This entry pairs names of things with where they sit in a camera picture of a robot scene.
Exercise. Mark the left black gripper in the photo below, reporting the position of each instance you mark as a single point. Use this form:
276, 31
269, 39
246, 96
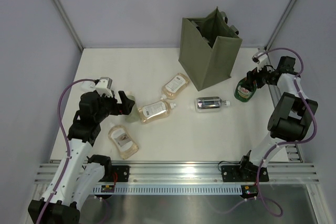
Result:
124, 108

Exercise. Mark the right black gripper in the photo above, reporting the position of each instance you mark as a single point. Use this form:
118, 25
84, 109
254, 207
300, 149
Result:
251, 76

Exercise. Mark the green Fairy dish soap bottle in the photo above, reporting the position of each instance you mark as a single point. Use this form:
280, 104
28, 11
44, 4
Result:
241, 93

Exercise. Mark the clear amber soap pouch bottle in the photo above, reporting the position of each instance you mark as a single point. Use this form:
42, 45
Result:
174, 87

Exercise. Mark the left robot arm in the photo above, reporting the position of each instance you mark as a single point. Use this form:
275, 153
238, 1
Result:
78, 173

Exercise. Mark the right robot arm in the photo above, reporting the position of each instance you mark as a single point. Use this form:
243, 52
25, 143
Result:
291, 118

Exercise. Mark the olive green canvas bag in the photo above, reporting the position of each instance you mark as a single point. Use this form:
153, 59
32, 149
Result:
208, 49

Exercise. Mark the pale green cylindrical bottle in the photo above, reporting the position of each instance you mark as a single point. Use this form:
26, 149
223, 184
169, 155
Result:
134, 115

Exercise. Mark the amber soap bottle white cap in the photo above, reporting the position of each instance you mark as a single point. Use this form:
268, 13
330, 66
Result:
155, 111

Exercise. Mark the white flat bottle black cap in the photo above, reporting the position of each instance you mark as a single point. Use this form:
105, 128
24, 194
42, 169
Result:
88, 86

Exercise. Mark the silver metallic bottle white cap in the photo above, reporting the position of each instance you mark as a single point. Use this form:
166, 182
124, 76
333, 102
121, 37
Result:
210, 104

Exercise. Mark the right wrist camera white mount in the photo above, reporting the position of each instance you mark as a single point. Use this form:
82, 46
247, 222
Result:
260, 57

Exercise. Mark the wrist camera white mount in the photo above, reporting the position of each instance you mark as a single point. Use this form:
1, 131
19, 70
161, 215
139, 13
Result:
260, 57
103, 87

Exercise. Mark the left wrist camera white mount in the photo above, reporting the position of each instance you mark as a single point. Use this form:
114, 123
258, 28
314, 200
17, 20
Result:
103, 87

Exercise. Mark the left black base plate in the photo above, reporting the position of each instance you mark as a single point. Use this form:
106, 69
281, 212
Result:
119, 172

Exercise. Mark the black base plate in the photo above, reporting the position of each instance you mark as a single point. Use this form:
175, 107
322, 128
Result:
236, 173
119, 172

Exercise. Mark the white slotted cable duct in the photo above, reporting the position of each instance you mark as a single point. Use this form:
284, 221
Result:
168, 190

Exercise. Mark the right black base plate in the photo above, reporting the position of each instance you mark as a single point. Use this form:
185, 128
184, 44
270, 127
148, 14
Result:
236, 173

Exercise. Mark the aluminium front rail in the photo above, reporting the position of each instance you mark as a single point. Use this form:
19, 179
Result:
208, 173

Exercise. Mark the right aluminium frame post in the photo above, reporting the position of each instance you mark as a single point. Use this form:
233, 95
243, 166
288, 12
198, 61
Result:
284, 16

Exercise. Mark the aluminium frame post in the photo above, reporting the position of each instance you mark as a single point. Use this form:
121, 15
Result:
68, 24
284, 16

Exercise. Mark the left aluminium frame post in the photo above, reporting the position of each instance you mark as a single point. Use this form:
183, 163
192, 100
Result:
68, 24

